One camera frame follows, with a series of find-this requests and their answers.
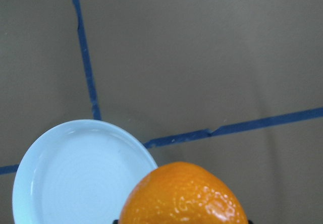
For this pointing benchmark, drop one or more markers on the blue plate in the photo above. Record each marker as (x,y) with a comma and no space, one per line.
(80,171)

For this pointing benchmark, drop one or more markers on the orange fruit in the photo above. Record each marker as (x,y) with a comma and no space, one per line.
(182,192)

